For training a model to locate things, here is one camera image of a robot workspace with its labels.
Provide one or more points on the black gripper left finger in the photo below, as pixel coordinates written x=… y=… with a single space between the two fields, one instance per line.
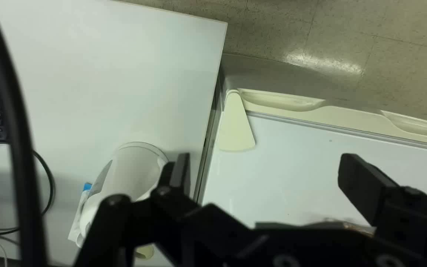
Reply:
x=177 y=173

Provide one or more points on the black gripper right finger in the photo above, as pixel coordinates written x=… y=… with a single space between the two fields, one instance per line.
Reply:
x=370 y=190

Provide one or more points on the white cup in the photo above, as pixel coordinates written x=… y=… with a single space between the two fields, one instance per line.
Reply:
x=133 y=171

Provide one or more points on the white mini fridge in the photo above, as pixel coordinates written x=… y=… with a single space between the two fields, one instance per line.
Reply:
x=296 y=173

